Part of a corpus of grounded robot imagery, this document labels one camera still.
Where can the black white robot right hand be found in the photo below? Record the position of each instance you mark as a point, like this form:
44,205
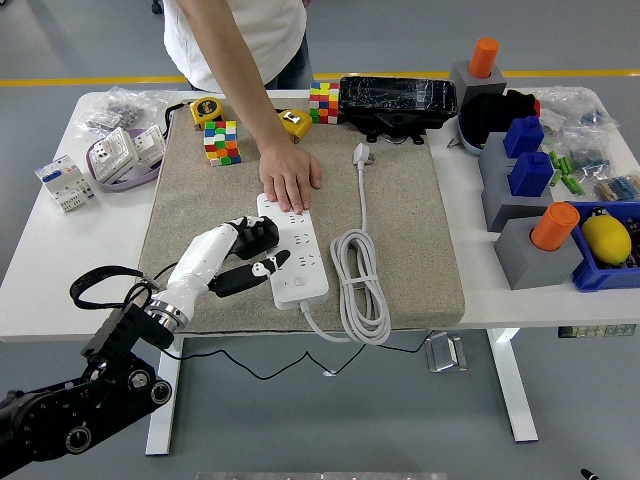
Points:
589,475

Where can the person's right hand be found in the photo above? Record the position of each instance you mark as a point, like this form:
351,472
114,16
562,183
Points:
290,175

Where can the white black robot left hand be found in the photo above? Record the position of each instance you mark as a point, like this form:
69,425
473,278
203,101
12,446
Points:
200,260

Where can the black power adapter plug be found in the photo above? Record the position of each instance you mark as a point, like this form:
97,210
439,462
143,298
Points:
260,242

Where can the colourful scrambled puzzle cube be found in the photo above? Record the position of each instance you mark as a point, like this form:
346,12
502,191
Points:
221,145

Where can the colourful cube with yellow cross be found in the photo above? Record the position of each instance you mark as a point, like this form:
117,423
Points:
324,102

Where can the white power strip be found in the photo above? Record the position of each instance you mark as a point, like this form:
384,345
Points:
287,295

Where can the yellow tape measure black label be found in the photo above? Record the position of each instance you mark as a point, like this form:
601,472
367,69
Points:
206,109

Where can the black plastic-wrapped box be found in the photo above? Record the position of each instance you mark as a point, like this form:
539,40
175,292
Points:
395,97

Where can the person's right forearm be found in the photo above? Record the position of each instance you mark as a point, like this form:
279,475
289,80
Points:
245,95

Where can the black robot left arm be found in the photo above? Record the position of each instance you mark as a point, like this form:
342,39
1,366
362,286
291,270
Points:
50,420

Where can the yellow tape measure silver clip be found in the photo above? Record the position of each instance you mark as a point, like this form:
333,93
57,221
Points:
297,122

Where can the white table leg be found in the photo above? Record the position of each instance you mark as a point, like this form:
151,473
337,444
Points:
160,430
515,390

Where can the lilac tray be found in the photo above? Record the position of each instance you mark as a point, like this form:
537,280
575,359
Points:
107,186

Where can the grey-brown mat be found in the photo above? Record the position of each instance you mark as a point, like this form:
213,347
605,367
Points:
400,225

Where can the person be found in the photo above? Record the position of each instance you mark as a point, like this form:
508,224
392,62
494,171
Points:
265,35

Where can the table control panel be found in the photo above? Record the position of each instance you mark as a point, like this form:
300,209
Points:
595,331

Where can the white circuit breaker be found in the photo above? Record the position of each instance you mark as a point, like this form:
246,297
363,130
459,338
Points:
62,185

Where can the clear bag of metal parts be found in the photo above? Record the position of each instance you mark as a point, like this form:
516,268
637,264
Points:
117,107

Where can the blue plastic bin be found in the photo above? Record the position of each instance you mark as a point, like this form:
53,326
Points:
600,280

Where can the grey block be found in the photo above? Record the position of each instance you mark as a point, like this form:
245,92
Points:
535,267
492,152
505,210
462,80

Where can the black cloth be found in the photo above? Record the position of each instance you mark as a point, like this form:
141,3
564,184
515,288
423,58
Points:
492,112

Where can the black office chair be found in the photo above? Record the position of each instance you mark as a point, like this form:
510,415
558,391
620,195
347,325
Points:
157,6

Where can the orange cylinder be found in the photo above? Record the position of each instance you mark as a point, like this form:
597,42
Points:
555,225
482,55

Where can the blue block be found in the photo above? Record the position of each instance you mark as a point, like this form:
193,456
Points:
530,175
522,137

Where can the yellow lemon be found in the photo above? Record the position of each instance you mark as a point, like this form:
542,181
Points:
605,240

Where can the small red object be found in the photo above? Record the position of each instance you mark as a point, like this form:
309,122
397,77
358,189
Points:
536,106

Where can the green cylinder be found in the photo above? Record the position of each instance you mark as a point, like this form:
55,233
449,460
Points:
565,164
567,180
553,159
576,187
555,178

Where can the clear bag of resistors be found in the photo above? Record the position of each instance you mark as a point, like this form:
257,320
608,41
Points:
617,189

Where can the clear bag of blue parts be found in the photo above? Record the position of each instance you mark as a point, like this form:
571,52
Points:
575,105
587,150

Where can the white wall switch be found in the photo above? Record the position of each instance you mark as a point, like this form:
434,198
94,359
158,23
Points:
147,145

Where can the white wall socket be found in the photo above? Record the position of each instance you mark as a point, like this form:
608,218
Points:
107,152

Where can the silver metal bracket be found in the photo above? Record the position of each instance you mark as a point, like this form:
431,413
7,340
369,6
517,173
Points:
445,355

